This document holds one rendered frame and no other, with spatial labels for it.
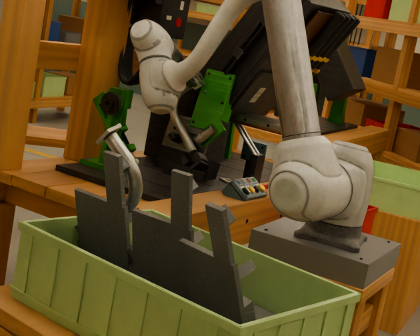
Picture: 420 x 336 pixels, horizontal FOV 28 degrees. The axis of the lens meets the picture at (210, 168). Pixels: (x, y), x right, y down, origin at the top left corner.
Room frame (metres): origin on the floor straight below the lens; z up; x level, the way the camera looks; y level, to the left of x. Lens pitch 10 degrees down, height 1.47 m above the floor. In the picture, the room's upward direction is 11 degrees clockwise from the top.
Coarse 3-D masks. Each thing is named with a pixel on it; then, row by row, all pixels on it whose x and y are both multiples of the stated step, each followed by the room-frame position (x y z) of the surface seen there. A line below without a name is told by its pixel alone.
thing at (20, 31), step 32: (32, 0) 2.52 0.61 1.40; (96, 0) 2.85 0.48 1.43; (128, 0) 2.92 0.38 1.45; (0, 32) 2.53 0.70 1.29; (32, 32) 2.54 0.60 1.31; (96, 32) 2.84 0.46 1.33; (0, 64) 2.53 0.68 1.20; (32, 64) 2.55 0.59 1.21; (96, 64) 2.83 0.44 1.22; (0, 96) 2.52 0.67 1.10; (96, 96) 2.84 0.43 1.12; (0, 128) 2.51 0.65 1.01; (96, 128) 2.87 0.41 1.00; (0, 160) 2.50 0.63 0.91
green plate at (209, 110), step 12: (216, 72) 2.92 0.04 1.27; (216, 84) 2.90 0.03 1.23; (228, 84) 2.88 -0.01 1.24; (204, 96) 2.91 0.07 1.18; (216, 96) 2.89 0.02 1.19; (228, 96) 2.87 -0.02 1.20; (204, 108) 2.89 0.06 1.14; (216, 108) 2.87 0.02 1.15; (228, 108) 2.91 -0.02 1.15; (192, 120) 2.89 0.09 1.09; (204, 120) 2.87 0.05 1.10; (216, 120) 2.85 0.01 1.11; (228, 120) 2.92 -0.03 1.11
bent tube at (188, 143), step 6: (198, 78) 2.89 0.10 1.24; (204, 84) 2.90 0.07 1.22; (186, 90) 2.91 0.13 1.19; (180, 96) 2.91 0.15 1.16; (174, 114) 2.89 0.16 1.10; (174, 120) 2.88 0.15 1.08; (180, 120) 2.88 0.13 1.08; (180, 126) 2.86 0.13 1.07; (180, 132) 2.85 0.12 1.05; (186, 132) 2.85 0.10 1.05; (186, 138) 2.83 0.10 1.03; (186, 144) 2.82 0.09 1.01; (192, 144) 2.82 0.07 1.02; (192, 150) 2.80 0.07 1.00
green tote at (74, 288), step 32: (32, 224) 1.74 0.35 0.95; (64, 224) 1.81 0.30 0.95; (32, 256) 1.69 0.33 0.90; (64, 256) 1.63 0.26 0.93; (96, 256) 1.59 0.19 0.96; (256, 256) 1.83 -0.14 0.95; (32, 288) 1.68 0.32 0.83; (64, 288) 1.62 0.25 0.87; (96, 288) 1.57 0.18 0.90; (128, 288) 1.52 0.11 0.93; (160, 288) 1.47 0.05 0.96; (256, 288) 1.82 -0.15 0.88; (288, 288) 1.77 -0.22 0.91; (320, 288) 1.72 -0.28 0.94; (64, 320) 1.61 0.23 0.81; (96, 320) 1.56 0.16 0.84; (128, 320) 1.51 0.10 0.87; (160, 320) 1.46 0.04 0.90; (192, 320) 1.42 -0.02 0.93; (224, 320) 1.37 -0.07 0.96; (256, 320) 1.40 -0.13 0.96; (288, 320) 1.46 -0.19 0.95; (320, 320) 1.56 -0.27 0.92
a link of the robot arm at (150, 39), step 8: (136, 24) 2.57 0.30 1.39; (144, 24) 2.55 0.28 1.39; (152, 24) 2.56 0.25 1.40; (136, 32) 2.55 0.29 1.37; (144, 32) 2.54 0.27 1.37; (152, 32) 2.54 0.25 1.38; (160, 32) 2.57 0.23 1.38; (136, 40) 2.54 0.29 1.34; (144, 40) 2.54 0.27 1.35; (152, 40) 2.54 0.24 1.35; (160, 40) 2.57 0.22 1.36; (168, 40) 2.60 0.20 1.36; (136, 48) 2.57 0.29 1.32; (144, 48) 2.55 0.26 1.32; (152, 48) 2.56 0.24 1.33; (160, 48) 2.56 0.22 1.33; (168, 48) 2.59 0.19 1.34; (144, 56) 2.56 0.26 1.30; (152, 56) 2.55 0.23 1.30; (160, 56) 2.55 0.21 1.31; (168, 56) 2.57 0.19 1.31
